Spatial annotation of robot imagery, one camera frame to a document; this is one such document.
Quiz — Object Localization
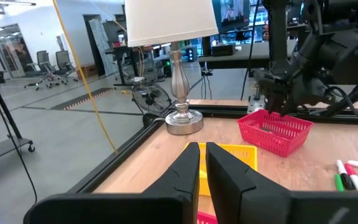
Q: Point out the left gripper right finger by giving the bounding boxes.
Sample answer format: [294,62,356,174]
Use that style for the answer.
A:
[206,142,358,224]

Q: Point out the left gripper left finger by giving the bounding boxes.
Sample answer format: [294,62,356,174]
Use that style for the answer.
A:
[23,142,201,224]

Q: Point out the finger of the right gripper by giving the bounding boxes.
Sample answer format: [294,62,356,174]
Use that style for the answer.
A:
[267,86,284,114]
[280,88,295,118]

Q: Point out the green pen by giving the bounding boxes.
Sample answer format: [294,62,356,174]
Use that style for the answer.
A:
[334,173,345,192]

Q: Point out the markers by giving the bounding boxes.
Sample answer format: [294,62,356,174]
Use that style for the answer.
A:
[344,163,358,192]

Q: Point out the red plastic basket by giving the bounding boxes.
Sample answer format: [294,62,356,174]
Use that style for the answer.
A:
[196,210,219,224]
[236,108,314,158]

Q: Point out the yellow plastic basket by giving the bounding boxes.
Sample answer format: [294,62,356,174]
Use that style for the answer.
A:
[183,142,259,197]

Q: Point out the grey desk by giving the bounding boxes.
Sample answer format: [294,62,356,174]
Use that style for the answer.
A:
[197,39,298,70]

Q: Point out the black box device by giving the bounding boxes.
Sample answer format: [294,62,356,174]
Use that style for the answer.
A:
[211,43,236,57]

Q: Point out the black computer monitor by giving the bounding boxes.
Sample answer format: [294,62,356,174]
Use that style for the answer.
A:
[211,0,250,34]

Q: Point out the black floor fan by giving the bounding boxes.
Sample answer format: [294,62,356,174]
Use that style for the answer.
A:
[131,82,173,114]

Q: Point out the white shade table lamp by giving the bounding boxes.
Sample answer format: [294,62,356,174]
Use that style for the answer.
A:
[124,0,219,136]

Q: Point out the brown cardboard box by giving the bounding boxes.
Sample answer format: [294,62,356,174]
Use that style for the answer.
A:
[76,63,98,79]

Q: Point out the dark standing desk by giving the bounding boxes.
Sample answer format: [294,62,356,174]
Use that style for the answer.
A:
[104,43,142,88]

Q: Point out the grey patterned panel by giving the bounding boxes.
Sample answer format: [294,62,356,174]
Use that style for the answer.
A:
[88,18,119,76]

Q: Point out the grey office chair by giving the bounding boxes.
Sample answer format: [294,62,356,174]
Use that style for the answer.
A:
[52,49,79,85]
[25,49,54,91]

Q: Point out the black aluminium table frame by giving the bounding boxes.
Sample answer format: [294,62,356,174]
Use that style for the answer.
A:
[68,102,358,195]

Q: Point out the striped floor cable ramp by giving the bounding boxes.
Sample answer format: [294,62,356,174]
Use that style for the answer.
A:
[50,86,115,111]

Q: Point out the yellow cable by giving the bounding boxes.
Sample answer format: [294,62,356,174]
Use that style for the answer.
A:
[52,0,119,155]

